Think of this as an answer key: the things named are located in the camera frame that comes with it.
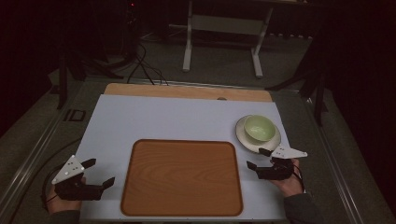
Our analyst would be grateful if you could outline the brown wooden tray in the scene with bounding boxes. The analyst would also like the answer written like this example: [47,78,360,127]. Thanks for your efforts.
[120,138,244,218]

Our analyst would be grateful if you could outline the black floor cables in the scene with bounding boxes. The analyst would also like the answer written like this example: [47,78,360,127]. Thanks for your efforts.
[126,42,170,87]

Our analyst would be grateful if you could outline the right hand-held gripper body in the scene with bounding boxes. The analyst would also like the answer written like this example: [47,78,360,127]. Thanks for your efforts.
[257,146,308,181]

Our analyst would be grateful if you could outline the person's right hand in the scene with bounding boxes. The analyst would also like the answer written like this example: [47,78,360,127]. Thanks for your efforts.
[270,158,304,199]

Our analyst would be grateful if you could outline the white table mat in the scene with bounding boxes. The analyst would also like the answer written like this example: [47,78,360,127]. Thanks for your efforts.
[76,93,292,222]

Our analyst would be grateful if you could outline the person's left hand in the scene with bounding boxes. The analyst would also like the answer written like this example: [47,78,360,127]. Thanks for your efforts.
[46,176,87,215]

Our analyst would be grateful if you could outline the light green bowl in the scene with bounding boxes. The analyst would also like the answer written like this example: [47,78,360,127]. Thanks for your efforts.
[243,114,277,144]

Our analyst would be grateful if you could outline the white round plate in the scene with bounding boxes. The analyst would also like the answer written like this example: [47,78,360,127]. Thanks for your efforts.
[234,114,282,154]

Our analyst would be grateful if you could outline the black rectangular floor bracket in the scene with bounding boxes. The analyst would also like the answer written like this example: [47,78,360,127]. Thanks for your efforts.
[63,108,87,123]

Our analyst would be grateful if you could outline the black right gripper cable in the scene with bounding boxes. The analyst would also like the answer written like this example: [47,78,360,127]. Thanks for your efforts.
[291,163,307,194]

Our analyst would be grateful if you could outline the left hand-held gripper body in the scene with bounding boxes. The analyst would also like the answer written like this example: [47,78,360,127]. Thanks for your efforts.
[50,154,104,202]

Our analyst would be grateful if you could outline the dark tower with red light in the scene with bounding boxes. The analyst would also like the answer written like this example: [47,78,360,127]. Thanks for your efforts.
[124,0,141,62]

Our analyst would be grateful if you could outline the black tripod stand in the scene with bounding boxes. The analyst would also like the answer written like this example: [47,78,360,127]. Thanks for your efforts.
[264,29,330,127]

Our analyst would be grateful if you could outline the white metal table frame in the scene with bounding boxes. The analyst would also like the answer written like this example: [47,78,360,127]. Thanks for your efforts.
[182,0,275,79]

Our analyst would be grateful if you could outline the metal floor rail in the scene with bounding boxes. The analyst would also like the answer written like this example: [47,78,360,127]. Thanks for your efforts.
[302,94,364,224]
[0,101,73,220]

